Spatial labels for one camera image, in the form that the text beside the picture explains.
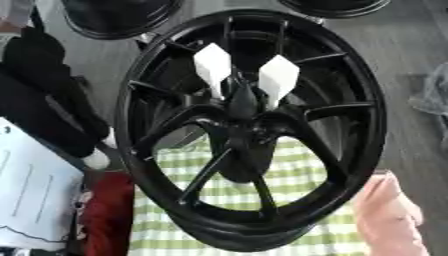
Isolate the black spoked wheel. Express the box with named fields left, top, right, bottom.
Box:
left=112, top=8, right=391, bottom=253

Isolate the pink cloth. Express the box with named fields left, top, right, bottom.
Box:
left=348, top=169, right=434, bottom=256

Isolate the red cloth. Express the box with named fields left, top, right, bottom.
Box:
left=77, top=169, right=139, bottom=256

